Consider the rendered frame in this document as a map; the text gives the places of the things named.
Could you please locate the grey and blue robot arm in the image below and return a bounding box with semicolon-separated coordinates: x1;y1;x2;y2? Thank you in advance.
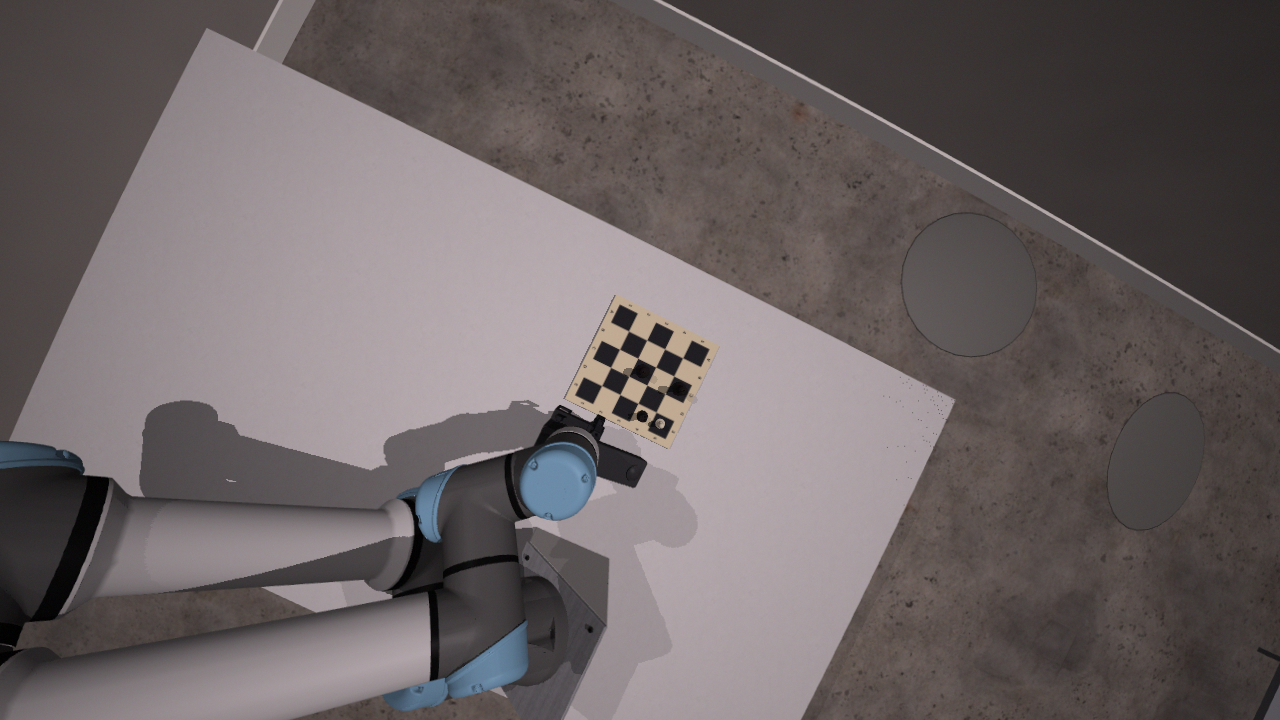
0;427;646;720

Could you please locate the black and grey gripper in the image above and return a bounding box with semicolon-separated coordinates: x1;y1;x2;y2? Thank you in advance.
534;405;605;446

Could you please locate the black and cream chessboard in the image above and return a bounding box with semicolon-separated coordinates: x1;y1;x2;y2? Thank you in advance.
566;293;719;448

